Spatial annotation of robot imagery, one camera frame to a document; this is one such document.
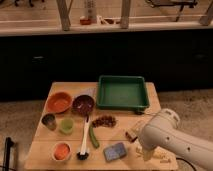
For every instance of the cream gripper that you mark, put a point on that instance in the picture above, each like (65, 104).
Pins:
(147, 154)

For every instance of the blue sponge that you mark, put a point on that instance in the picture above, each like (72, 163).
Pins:
(114, 152)

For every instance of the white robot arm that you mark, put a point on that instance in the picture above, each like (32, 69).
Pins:
(161, 131)

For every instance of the dark red bowl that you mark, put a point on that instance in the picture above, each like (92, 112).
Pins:
(83, 105)

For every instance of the white bowl orange contents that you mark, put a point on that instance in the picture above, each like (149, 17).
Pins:
(61, 152)

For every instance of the small red bowl on shelf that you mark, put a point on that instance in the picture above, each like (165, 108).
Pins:
(84, 21)

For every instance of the yellow corn cob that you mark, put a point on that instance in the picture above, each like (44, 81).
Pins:
(157, 155)

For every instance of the green cucumber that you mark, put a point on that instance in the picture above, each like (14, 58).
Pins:
(93, 138)

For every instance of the brown grape bunch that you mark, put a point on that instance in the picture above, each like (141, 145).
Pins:
(105, 121)

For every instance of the green plastic tray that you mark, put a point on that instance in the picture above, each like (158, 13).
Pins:
(122, 93)

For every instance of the wooden table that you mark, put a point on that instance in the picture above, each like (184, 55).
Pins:
(39, 156)

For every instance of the green cup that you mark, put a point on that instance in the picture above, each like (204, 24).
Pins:
(66, 126)

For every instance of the metal cup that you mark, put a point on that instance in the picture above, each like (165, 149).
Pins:
(49, 121)

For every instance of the black stand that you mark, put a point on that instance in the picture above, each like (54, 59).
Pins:
(6, 159)

